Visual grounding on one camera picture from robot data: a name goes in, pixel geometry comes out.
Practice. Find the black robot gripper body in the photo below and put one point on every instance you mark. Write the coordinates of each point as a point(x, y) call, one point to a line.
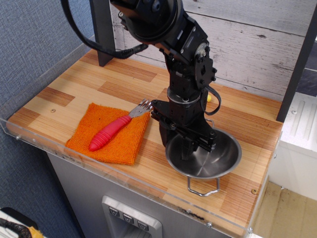
point(189, 119)

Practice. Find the steel bowl with wire handles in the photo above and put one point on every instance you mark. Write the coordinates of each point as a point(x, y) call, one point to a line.
point(225, 155)

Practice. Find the silver dispenser button panel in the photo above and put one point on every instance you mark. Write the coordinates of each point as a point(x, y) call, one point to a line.
point(127, 222)

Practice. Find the orange cloth napkin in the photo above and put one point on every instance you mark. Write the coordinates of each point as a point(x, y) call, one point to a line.
point(123, 148)

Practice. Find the clear acrylic guard rail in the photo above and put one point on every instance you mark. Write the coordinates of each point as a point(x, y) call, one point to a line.
point(50, 119)

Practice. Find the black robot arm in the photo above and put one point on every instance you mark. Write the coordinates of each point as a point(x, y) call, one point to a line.
point(165, 25)

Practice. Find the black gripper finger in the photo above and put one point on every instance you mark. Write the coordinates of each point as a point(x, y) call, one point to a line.
point(167, 131)
point(188, 146)

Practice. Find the grey toy cabinet front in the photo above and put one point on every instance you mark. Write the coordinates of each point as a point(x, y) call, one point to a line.
point(85, 190)

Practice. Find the red handled metal fork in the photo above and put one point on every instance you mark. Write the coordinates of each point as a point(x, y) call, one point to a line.
point(108, 132)

